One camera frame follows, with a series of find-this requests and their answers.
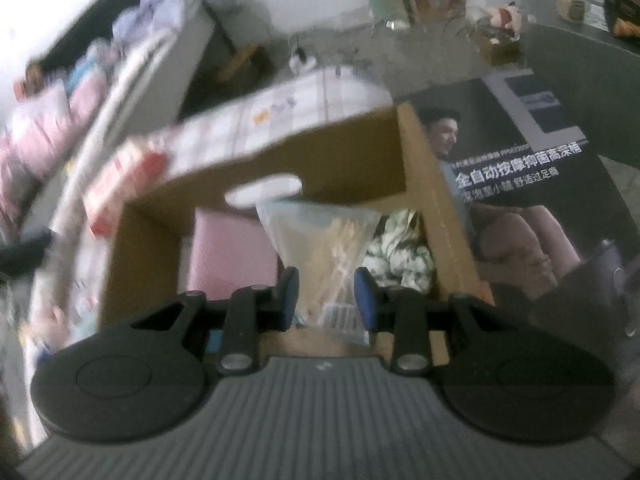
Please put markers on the purple clothing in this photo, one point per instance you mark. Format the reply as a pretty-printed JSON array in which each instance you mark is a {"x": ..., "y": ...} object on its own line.
[{"x": 150, "y": 15}]

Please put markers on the large cardboard box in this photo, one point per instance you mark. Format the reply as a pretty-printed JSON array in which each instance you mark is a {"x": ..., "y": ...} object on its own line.
[{"x": 350, "y": 160}]

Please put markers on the small red white plush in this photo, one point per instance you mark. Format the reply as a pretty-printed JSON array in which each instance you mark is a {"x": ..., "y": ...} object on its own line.
[{"x": 505, "y": 16}]

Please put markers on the pink fabric item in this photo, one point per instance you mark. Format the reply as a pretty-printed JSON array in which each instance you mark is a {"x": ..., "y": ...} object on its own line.
[{"x": 235, "y": 250}]

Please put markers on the clear jar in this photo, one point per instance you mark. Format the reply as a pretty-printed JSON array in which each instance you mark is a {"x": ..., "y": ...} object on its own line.
[{"x": 570, "y": 0}]

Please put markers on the grey side table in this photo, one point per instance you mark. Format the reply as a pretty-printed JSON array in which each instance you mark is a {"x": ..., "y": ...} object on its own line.
[{"x": 590, "y": 75}]

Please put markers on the cardboard box under plush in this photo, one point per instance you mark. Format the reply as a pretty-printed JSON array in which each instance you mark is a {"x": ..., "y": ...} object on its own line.
[{"x": 497, "y": 50}]

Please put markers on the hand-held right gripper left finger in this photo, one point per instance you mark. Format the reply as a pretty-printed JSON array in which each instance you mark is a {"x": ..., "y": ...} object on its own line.
[{"x": 289, "y": 295}]

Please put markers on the clear bag of cotton swabs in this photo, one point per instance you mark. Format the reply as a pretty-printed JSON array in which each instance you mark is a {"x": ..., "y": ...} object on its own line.
[{"x": 325, "y": 240}]

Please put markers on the pink wet wipes pack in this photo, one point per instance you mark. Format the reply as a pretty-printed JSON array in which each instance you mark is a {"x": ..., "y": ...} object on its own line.
[{"x": 130, "y": 180}]

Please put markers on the pale green container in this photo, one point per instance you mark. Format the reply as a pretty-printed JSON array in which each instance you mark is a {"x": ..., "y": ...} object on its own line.
[{"x": 392, "y": 2}]

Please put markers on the dark snack bag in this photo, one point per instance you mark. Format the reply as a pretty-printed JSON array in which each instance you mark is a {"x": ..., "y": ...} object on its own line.
[{"x": 624, "y": 2}]

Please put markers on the black printed carton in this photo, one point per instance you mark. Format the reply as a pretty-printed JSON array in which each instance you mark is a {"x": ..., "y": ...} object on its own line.
[{"x": 550, "y": 135}]

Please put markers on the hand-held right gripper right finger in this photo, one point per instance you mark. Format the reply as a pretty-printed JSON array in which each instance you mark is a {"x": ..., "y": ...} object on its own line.
[{"x": 365, "y": 300}]

